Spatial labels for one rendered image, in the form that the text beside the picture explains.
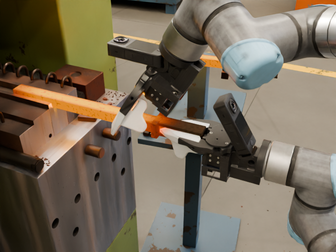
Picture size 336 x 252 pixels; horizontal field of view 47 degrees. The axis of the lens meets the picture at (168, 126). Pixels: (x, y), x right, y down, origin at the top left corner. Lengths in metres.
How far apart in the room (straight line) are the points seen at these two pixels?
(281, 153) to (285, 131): 1.91
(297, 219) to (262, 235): 1.16
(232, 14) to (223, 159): 0.28
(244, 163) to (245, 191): 1.38
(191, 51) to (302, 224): 0.37
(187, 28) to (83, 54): 0.64
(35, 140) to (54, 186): 0.11
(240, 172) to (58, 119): 0.44
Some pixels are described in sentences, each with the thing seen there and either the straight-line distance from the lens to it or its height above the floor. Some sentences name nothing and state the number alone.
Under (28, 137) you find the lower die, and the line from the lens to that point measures 0.87.
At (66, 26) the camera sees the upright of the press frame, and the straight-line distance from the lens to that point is 1.13.
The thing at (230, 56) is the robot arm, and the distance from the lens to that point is 0.55.
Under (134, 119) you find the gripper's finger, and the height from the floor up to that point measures 1.05.
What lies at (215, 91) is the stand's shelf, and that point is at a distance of 1.51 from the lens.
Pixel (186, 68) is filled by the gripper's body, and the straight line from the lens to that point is 0.67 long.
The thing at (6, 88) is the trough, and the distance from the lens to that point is 1.02.
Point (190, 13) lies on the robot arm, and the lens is 0.61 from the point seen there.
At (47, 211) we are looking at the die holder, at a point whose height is 0.82.
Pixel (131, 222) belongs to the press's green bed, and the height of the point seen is 0.44.
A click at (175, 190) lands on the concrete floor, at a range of 2.08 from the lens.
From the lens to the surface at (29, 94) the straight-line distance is 0.94.
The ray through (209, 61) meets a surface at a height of 0.97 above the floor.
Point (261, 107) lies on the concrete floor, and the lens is 2.83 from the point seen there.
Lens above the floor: 1.44
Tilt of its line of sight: 34 degrees down
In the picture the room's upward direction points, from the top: straight up
